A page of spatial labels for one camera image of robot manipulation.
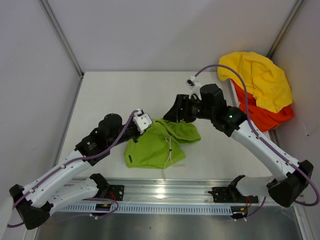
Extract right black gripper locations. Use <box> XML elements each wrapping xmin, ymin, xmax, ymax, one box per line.
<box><xmin>163</xmin><ymin>94</ymin><xmax>215</xmax><ymax>124</ymax></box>

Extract lime green shorts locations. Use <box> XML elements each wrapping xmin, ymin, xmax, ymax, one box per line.
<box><xmin>124</xmin><ymin>118</ymin><xmax>201</xmax><ymax>170</ymax></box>

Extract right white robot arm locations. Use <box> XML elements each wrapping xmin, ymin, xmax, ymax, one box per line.
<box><xmin>163</xmin><ymin>84</ymin><xmax>314</xmax><ymax>208</ymax></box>

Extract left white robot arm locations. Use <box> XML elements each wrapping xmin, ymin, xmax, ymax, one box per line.
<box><xmin>9</xmin><ymin>109</ymin><xmax>153</xmax><ymax>230</ymax></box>

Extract orange shorts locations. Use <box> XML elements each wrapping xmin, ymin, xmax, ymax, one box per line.
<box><xmin>231</xmin><ymin>80</ymin><xmax>294</xmax><ymax>132</ymax></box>

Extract yellow shorts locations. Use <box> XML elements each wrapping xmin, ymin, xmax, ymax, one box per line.
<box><xmin>217</xmin><ymin>52</ymin><xmax>293</xmax><ymax>113</ymax></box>

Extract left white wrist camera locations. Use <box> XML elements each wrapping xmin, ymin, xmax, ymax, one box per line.
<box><xmin>132</xmin><ymin>108</ymin><xmax>153</xmax><ymax>135</ymax></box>

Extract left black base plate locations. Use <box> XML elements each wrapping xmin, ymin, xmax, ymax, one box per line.
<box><xmin>98</xmin><ymin>185</ymin><xmax>125</xmax><ymax>201</ymax></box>

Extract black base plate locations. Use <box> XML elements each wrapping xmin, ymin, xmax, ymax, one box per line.
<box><xmin>98</xmin><ymin>185</ymin><xmax>125</xmax><ymax>201</ymax></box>
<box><xmin>208</xmin><ymin>186</ymin><xmax>259</xmax><ymax>204</ymax></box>

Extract aluminium mounting rail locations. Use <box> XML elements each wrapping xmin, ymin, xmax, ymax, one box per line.
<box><xmin>59</xmin><ymin>177</ymin><xmax>276</xmax><ymax>208</ymax></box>

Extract white slotted cable duct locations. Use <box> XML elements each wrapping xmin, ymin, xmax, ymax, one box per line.
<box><xmin>59</xmin><ymin>203</ymin><xmax>233</xmax><ymax>216</ymax></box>

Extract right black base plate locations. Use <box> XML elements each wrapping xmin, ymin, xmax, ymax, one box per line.
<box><xmin>208</xmin><ymin>186</ymin><xmax>259</xmax><ymax>204</ymax></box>

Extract right aluminium corner post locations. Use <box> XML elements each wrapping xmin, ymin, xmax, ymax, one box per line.
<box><xmin>266</xmin><ymin>0</ymin><xmax>307</xmax><ymax>59</ymax></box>

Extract aluminium corner post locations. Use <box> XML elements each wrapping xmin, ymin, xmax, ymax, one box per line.
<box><xmin>38</xmin><ymin>0</ymin><xmax>84</xmax><ymax>79</ymax></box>
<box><xmin>266</xmin><ymin>0</ymin><xmax>307</xmax><ymax>59</ymax></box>

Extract left aluminium corner post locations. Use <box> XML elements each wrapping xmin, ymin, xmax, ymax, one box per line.
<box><xmin>38</xmin><ymin>0</ymin><xmax>84</xmax><ymax>79</ymax></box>

